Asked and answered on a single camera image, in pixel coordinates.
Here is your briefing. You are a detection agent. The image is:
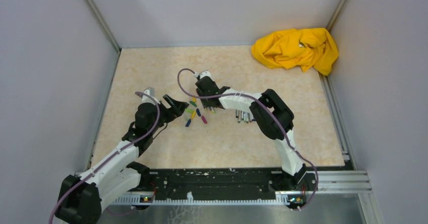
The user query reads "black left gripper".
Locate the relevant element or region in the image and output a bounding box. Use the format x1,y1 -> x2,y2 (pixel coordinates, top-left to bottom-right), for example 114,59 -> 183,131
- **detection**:
149,94 -> 187,135

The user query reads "blue pen cap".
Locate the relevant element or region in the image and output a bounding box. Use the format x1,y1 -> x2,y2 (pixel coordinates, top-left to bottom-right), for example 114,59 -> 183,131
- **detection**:
185,119 -> 192,127

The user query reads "purple pen cap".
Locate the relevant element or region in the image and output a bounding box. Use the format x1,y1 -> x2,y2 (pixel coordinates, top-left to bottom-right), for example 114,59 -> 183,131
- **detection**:
201,116 -> 207,124

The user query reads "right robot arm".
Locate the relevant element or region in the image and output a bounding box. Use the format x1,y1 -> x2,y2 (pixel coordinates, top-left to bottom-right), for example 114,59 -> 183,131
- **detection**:
195,76 -> 306,190

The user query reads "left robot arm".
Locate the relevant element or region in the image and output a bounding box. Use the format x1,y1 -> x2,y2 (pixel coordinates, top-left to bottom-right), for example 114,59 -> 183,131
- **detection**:
48,90 -> 189,223

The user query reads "yellow cloth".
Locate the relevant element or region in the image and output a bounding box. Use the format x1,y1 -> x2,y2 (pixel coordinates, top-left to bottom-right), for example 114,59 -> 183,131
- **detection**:
251,28 -> 339,76

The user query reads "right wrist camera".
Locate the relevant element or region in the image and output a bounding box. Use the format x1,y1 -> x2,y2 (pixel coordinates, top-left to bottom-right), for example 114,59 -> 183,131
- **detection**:
195,70 -> 211,80

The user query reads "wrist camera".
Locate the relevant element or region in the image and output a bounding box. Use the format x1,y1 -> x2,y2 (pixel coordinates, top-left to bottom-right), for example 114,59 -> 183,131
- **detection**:
195,70 -> 211,80
141,87 -> 157,104

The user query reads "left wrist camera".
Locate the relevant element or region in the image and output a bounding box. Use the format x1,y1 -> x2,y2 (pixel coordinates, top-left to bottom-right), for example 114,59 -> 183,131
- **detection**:
141,87 -> 157,104

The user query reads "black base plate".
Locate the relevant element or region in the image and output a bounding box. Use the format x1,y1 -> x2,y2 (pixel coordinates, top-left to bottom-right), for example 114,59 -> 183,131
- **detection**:
133,167 -> 315,201

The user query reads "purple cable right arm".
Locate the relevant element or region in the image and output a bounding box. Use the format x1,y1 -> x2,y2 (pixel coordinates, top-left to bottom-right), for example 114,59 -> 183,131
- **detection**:
177,68 -> 319,212

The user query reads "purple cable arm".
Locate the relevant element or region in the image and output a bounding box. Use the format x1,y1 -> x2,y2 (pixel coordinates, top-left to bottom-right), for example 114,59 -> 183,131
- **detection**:
177,68 -> 319,212
48,91 -> 161,224

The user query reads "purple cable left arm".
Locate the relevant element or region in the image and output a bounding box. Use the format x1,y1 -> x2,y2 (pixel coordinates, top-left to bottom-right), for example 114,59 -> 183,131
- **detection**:
48,91 -> 161,224

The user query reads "aluminium frame rail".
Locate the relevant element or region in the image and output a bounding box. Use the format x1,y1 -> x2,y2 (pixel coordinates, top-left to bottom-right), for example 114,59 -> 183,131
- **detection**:
60,149 -> 385,224

